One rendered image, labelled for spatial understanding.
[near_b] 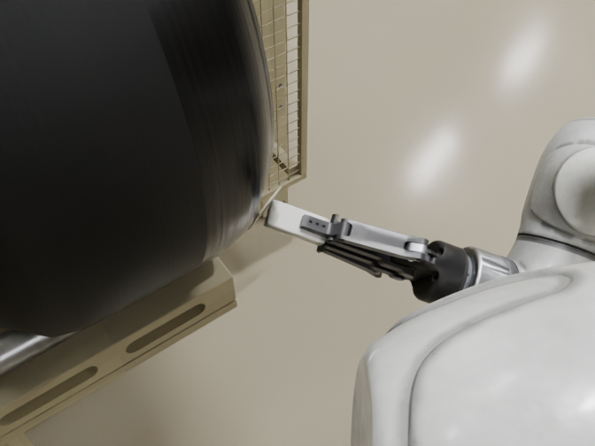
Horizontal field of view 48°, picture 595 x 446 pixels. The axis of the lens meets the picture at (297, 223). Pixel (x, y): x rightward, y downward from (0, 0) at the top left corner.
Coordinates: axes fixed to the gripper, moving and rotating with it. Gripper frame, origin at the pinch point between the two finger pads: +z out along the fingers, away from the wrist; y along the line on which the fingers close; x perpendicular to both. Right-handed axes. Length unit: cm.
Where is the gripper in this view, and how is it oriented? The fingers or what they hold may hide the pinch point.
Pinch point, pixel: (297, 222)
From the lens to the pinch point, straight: 75.5
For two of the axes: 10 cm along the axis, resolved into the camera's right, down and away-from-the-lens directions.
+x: 2.6, -9.2, 3.1
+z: -9.2, -3.3, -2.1
